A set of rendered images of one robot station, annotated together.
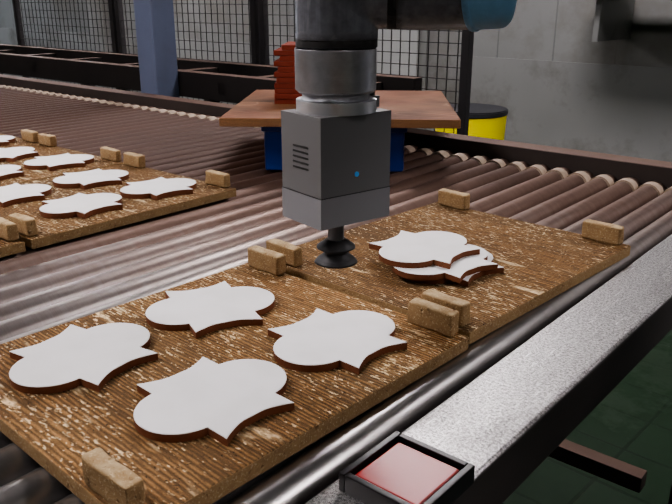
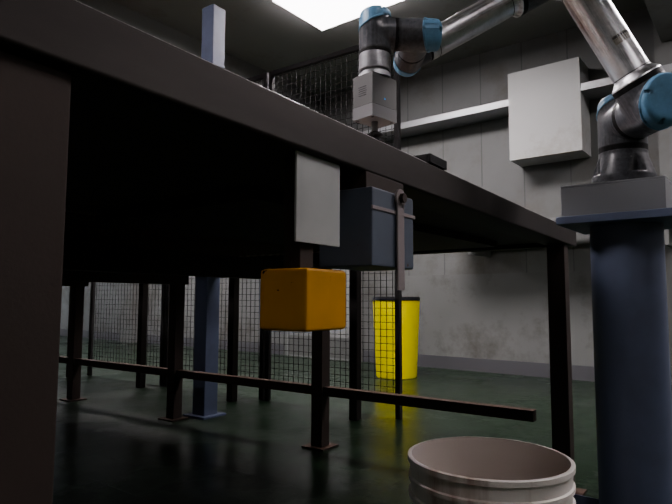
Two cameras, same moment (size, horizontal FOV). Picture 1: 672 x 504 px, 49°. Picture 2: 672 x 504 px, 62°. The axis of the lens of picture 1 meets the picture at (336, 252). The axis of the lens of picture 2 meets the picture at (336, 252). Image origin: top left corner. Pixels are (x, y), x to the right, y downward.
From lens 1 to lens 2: 0.87 m
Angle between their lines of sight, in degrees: 25
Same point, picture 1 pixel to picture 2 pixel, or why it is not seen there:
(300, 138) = (362, 83)
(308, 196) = (366, 104)
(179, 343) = not seen: hidden behind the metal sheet
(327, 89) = (374, 63)
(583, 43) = (462, 262)
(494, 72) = (408, 285)
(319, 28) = (371, 41)
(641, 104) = (504, 296)
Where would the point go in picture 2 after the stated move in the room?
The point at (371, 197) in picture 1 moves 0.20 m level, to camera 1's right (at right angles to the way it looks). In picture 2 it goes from (390, 111) to (473, 114)
